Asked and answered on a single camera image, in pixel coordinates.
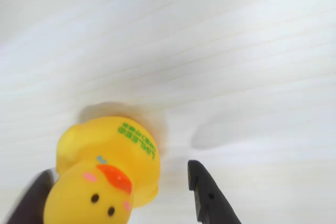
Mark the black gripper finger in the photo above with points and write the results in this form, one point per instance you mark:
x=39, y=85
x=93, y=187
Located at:
x=210, y=197
x=23, y=200

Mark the yellow rubber duck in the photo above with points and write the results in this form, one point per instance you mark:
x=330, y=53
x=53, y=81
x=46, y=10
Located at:
x=115, y=161

